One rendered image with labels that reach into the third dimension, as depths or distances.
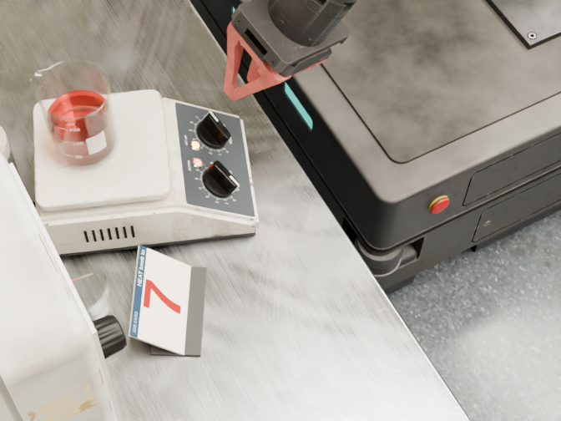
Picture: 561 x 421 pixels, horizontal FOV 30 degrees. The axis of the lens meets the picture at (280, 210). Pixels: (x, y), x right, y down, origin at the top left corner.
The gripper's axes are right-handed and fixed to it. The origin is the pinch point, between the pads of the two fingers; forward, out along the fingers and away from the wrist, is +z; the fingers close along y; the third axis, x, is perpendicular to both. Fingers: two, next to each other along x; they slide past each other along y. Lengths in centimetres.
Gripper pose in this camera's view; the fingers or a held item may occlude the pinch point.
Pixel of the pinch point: (245, 84)
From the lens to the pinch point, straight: 96.5
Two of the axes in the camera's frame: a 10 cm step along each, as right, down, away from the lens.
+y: -5.9, 3.7, -7.2
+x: 6.3, 7.7, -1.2
